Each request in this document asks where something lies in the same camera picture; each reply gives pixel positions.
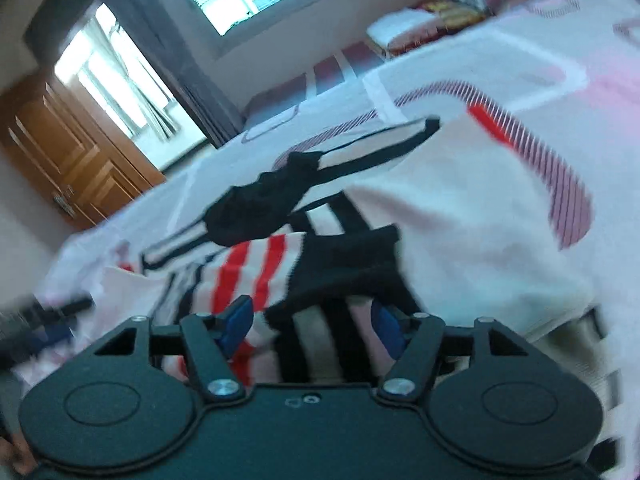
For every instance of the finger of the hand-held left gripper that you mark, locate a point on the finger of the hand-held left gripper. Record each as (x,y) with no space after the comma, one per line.
(62,307)

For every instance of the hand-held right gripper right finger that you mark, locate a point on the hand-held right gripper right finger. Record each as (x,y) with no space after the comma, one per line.
(389,332)

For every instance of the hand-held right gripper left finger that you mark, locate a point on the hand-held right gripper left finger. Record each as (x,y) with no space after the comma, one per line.
(236,327)

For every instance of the black white red striped shirt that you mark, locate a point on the black white red striped shirt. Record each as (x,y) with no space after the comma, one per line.
(345,265)

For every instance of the brown wooden door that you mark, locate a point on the brown wooden door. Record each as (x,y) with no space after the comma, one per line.
(70,160)

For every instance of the white sheer curtain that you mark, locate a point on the white sheer curtain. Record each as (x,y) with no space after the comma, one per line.
(117,80)

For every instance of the maroon grey striped bed sheet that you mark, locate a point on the maroon grey striped bed sheet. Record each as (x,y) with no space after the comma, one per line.
(320,77)

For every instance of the grey curtain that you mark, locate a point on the grey curtain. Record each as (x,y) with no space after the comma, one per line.
(165,55)

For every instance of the pink white patterned bed sheet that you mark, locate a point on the pink white patterned bed sheet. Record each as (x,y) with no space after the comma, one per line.
(500,60)

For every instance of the white folded towel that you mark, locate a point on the white folded towel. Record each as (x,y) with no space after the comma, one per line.
(400,27)

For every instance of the red yellow patterned blanket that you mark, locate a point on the red yellow patterned blanket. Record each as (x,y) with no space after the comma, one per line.
(455,12)

